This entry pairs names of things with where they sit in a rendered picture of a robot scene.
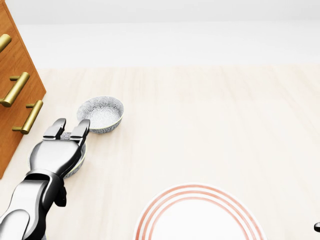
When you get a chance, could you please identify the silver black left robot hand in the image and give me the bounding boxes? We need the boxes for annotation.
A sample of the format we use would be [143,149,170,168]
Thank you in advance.
[29,118,91,180]

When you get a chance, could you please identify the grey patterned bowl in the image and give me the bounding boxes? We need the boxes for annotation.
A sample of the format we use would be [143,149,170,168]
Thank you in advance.
[76,96,125,135]
[59,131,88,179]

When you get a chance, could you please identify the white plate with red rings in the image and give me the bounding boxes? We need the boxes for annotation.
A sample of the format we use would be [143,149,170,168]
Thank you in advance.
[132,182,269,240]

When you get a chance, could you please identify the wooden drawer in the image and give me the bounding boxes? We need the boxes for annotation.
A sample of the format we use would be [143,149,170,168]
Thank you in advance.
[0,11,25,83]
[0,81,45,176]
[0,47,36,131]

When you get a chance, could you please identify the wooden cabinet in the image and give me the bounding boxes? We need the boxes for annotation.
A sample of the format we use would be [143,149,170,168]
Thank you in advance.
[0,0,47,180]

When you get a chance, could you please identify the brass drawer handle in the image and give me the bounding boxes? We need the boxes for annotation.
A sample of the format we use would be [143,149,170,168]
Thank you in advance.
[11,99,44,135]
[0,33,13,54]
[0,71,31,108]

